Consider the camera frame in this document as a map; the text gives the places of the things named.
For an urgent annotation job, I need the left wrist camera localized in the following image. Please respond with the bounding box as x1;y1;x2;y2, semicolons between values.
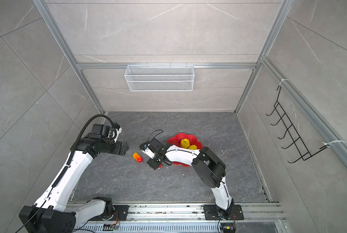
89;124;122;142

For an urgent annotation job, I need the small orange red fake fruit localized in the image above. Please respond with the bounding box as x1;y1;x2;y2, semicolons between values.
133;152;143;163

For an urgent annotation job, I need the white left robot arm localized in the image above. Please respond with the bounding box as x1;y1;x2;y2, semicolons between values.
19;114;128;233

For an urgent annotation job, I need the white wire mesh basket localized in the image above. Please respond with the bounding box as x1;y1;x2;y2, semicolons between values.
125;66;195;92

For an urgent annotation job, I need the black wire hook rack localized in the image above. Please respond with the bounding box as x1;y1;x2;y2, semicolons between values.
266;85;337;164

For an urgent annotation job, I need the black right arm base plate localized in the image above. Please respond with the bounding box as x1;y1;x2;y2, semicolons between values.
203;204;244;220

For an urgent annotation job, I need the aluminium horizontal wall rail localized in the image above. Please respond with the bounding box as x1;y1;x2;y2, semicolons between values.
76;62;257;70

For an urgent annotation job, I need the red flower-shaped fruit bowl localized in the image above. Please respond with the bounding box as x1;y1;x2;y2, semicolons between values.
167;133;203;167

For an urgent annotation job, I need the yellow fake lemon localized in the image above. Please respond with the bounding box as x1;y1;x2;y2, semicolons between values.
180;138;190;149

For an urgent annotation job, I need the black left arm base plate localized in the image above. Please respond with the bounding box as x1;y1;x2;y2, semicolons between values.
94;205;130;222

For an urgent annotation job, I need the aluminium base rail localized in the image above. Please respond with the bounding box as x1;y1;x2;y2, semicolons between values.
74;203;291;233

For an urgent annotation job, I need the aluminium corner frame post left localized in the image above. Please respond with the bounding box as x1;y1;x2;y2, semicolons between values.
33;0;105;114

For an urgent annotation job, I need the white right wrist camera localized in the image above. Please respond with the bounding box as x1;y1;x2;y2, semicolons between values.
143;148;155;159

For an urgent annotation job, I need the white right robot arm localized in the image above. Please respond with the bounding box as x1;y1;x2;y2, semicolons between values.
140;138;234;213

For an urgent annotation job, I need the aluminium right wall rail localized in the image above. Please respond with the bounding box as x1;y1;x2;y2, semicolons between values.
261;56;347;168

